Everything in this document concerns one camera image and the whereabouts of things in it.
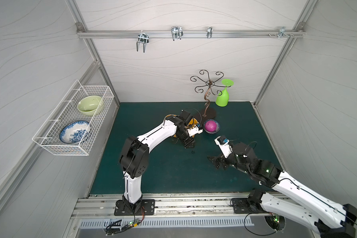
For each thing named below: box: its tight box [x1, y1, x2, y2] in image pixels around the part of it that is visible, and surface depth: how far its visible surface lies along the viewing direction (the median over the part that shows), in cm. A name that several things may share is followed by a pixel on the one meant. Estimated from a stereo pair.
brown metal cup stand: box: [190, 69, 232, 120], surface depth 95 cm
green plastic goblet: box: [215, 78, 235, 108], surface depth 95 cm
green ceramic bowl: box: [77, 95, 103, 117], surface depth 72 cm
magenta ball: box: [204, 119, 217, 133], surface depth 101 cm
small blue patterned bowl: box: [203, 119, 221, 134], surface depth 103 cm
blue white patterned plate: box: [59, 120, 90, 144], surface depth 64 cm
